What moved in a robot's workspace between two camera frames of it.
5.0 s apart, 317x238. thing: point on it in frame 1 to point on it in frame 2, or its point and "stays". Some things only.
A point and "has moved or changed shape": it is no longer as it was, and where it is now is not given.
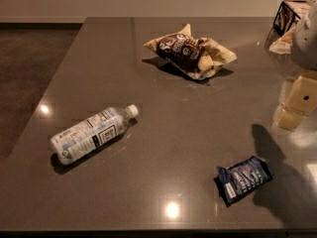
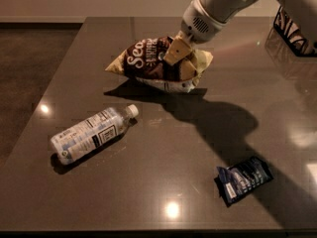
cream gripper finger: x=290 y=118 to x=187 y=69
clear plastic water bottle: x=71 y=142 stays
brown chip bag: x=195 y=58 has moved or changed shape
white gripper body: x=306 y=42 to x=197 y=24
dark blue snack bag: x=240 y=180 stays
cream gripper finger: x=302 y=96 to x=177 y=50
